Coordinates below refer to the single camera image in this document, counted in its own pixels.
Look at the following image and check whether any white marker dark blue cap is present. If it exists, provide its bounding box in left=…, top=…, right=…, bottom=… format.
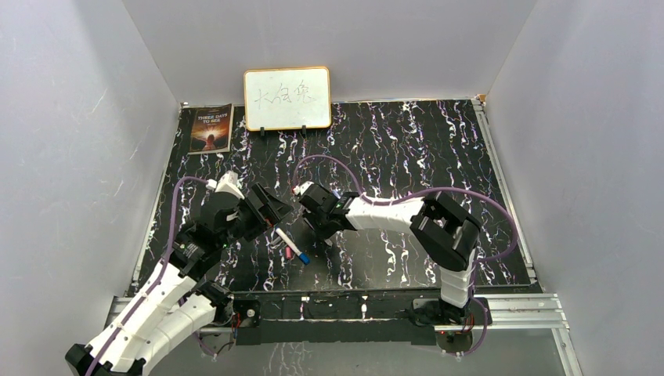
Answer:
left=275, top=228, right=310, bottom=266

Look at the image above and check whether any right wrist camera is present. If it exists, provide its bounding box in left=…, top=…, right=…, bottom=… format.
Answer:
left=292, top=181, right=313, bottom=197

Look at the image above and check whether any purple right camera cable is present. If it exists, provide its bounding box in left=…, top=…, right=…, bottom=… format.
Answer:
left=291, top=154, right=520, bottom=266

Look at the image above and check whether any book three days to see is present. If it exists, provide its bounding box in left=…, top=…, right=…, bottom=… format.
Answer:
left=189, top=103, right=233, bottom=154

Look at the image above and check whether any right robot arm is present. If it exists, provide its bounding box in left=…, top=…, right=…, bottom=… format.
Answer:
left=293, top=182, right=481, bottom=324

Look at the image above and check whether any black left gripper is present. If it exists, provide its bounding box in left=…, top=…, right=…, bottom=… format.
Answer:
left=219, top=184, right=294, bottom=248

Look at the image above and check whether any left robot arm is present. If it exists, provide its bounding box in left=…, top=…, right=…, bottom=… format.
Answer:
left=65, top=181, right=293, bottom=375

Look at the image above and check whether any black base frame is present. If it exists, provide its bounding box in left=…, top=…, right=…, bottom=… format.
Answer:
left=213, top=287, right=493, bottom=351

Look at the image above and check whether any small whiteboard orange frame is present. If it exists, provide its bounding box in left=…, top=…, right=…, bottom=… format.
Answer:
left=244, top=67, right=331, bottom=132

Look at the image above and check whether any aluminium rail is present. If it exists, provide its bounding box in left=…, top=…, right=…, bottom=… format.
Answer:
left=471, top=94, right=583, bottom=375

